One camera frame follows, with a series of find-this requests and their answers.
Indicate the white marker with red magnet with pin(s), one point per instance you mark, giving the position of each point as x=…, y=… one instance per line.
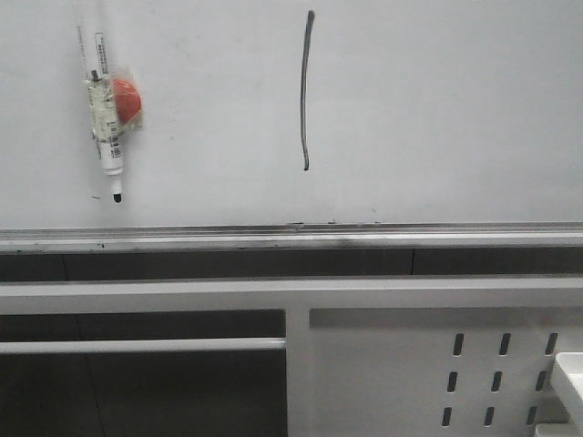
x=114, y=102

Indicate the grey metal pegboard stand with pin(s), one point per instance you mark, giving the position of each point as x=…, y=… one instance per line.
x=326, y=342

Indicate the white plastic marker tray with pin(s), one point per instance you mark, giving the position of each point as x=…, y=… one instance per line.
x=566, y=381

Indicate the white whiteboard with grey frame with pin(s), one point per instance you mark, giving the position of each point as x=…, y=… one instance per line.
x=289, y=124

